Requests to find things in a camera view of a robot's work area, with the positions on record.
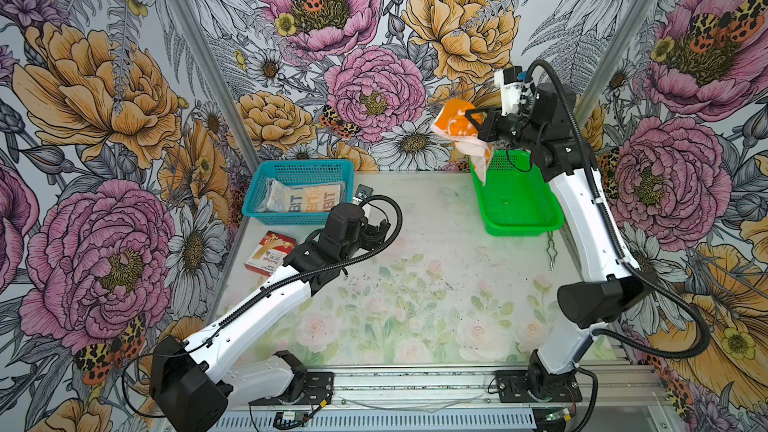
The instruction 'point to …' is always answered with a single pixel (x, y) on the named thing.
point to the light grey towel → (276, 198)
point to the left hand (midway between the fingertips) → (363, 223)
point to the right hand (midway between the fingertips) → (468, 123)
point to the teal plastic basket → (299, 174)
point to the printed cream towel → (312, 199)
